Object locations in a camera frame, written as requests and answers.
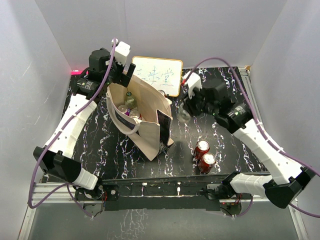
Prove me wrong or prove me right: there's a small whiteboard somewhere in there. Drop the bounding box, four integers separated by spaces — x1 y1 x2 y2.
131 56 183 97

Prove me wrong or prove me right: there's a red cola can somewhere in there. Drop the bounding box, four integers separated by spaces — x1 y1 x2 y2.
129 110 142 120
198 152 216 174
193 139 210 160
159 90 170 97

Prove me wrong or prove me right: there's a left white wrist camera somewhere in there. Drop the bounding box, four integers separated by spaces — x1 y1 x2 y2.
114 38 131 67

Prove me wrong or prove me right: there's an aluminium frame rail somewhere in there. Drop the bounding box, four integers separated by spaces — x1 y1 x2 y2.
17 65 309 240

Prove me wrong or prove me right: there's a red cola can front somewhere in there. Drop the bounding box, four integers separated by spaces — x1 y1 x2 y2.
198 152 216 174

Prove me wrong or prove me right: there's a cream canvas tote bag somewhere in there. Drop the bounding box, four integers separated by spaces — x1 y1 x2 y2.
106 75 174 161

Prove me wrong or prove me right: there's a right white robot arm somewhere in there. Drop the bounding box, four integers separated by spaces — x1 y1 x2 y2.
181 79 315 209

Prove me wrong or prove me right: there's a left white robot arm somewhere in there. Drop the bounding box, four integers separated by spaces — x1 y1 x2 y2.
33 42 135 200

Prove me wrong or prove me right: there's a clear glass bottle green cap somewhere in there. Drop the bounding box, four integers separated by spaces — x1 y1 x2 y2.
124 91 138 110

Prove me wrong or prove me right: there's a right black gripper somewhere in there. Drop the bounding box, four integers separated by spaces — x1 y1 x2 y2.
181 84 218 117

